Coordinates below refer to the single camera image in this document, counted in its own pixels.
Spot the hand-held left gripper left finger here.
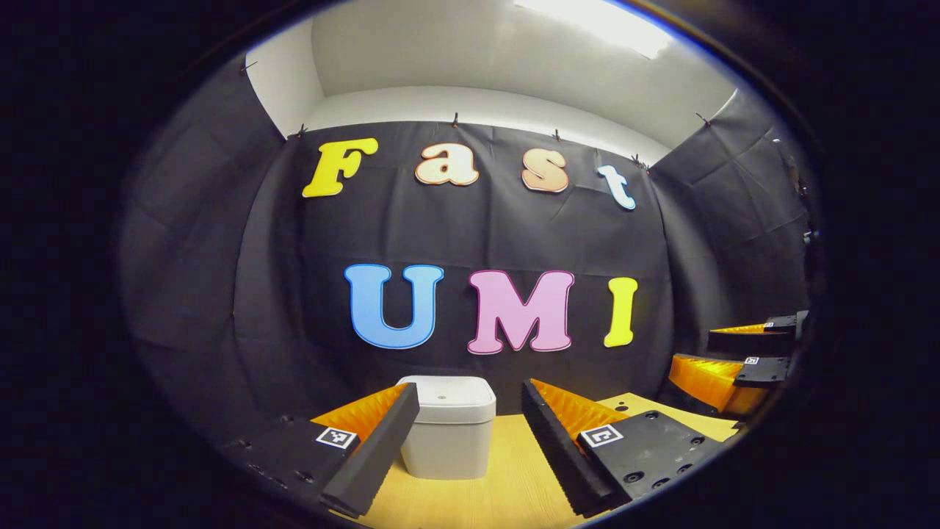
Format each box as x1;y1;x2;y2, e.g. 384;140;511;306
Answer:
220;382;421;519

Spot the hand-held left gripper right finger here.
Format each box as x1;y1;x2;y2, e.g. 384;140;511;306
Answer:
521;379;724;517

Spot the white desktop garbage bin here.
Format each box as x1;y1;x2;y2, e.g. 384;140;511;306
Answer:
397;375;497;481

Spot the wooden desktop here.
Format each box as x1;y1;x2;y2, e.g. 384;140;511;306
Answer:
330;393;742;529

